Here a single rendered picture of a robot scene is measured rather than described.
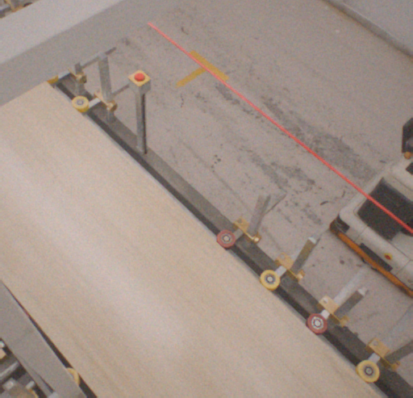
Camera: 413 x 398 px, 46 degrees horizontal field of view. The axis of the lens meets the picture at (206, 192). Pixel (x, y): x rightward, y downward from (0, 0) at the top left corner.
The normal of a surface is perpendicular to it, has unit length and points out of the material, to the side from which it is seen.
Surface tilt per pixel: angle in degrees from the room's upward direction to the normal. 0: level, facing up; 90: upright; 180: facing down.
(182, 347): 0
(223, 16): 0
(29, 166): 0
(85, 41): 90
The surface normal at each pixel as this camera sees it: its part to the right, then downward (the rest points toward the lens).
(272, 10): 0.08, -0.52
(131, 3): 0.70, 0.64
